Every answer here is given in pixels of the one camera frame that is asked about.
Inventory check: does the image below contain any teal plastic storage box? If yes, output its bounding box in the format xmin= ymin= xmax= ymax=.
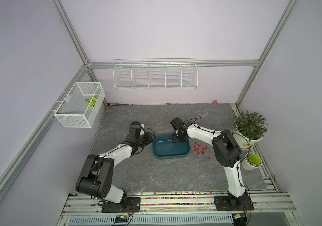
xmin=153 ymin=134 xmax=190 ymax=160

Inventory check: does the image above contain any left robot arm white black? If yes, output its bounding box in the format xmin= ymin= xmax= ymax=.
xmin=75 ymin=131 xmax=155 ymax=204

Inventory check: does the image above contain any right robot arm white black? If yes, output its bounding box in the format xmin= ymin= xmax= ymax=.
xmin=170 ymin=122 xmax=248 ymax=199

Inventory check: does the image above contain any black round container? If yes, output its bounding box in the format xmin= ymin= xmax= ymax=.
xmin=130 ymin=121 xmax=145 ymax=130

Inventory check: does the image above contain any green toy in basket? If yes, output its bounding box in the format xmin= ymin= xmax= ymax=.
xmin=85 ymin=95 xmax=99 ymax=109

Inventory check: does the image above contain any white pot leafy plant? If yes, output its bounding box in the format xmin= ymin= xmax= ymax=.
xmin=232 ymin=111 xmax=268 ymax=150

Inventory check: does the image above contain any small white pot succulent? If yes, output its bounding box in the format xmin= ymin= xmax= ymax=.
xmin=241 ymin=153 xmax=263 ymax=171

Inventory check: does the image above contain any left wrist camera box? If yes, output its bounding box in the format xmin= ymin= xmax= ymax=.
xmin=127 ymin=127 xmax=142 ymax=143

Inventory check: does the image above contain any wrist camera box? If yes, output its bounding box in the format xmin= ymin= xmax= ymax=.
xmin=127 ymin=127 xmax=142 ymax=143
xmin=170 ymin=117 xmax=185 ymax=132

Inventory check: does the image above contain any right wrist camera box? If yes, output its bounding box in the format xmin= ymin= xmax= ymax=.
xmin=170 ymin=117 xmax=185 ymax=132

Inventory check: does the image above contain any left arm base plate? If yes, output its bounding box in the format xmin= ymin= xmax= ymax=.
xmin=101 ymin=196 xmax=141 ymax=213

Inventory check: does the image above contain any white wire basket left wall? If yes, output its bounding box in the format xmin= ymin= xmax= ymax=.
xmin=53 ymin=82 xmax=105 ymax=128

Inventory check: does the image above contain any white wire wall shelf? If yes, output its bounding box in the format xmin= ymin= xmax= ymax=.
xmin=113 ymin=58 xmax=198 ymax=89

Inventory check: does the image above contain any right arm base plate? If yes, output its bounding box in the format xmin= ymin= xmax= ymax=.
xmin=214 ymin=194 xmax=254 ymax=211

